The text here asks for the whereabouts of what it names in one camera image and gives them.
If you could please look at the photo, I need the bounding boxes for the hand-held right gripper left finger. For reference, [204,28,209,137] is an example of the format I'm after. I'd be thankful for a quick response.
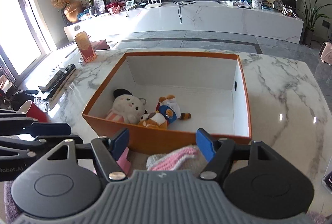
[45,128,130,181]

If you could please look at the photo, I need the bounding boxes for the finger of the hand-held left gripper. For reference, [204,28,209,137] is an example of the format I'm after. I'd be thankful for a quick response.
[0,109,72,137]
[0,135,84,161]

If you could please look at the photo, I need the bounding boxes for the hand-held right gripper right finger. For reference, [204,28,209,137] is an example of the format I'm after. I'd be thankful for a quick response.
[196,128,278,181]

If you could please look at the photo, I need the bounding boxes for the pink white knitted hat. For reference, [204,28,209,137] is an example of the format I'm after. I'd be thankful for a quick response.
[146,145,208,171]

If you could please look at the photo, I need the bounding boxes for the white cardboard box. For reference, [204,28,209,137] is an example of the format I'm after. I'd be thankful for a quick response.
[82,52,253,156]

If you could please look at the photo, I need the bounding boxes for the dark glittery card box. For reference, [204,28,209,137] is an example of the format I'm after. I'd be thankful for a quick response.
[322,171,332,194]

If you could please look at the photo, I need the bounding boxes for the small pink object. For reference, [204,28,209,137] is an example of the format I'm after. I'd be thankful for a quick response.
[116,148,132,175]

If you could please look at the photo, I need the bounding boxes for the red cup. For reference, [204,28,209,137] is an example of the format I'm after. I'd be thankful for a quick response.
[17,100,49,123]

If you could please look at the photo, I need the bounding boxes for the mauve fuzzy cloth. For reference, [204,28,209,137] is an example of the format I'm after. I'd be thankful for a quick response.
[4,182,22,224]

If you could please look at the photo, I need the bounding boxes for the white plush toy black ears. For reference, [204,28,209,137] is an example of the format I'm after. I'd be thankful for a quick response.
[105,88,146,125]

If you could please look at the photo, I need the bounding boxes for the brown dog plush toy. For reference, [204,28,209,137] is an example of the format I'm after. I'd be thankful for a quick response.
[137,111,169,130]

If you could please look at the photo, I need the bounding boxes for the black bag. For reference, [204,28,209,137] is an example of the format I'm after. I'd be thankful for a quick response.
[10,90,39,110]

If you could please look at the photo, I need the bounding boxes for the duck plush toy blue outfit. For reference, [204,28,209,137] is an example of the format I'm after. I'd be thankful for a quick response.
[155,95,192,126]

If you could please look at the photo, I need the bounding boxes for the red gold packet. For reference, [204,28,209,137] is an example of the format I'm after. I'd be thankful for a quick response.
[74,31,97,63]

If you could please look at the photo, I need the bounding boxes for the sliding glass door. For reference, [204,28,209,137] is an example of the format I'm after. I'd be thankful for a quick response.
[0,0,56,85]

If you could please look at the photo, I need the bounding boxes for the golden round vase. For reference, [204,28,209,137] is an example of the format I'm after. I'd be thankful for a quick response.
[63,1,83,24]

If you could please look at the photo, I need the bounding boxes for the white marble tv console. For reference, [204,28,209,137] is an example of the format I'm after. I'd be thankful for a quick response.
[63,0,304,44]

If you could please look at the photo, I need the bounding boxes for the dried yellow flowers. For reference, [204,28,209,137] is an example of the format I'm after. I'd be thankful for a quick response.
[50,0,71,9]

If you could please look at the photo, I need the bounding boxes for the red gift boxes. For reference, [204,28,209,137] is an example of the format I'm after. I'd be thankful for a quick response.
[105,1,128,15]

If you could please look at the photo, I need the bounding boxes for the pink space heater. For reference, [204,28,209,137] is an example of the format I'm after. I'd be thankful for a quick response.
[319,41,332,66]

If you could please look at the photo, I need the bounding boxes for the black white cow figures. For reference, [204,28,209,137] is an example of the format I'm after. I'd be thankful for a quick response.
[281,5,298,18]

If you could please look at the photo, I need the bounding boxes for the tall potted green plant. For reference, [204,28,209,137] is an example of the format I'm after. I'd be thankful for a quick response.
[293,0,330,47]

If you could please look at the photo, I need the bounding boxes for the black cable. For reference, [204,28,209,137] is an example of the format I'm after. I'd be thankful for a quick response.
[177,0,198,25]

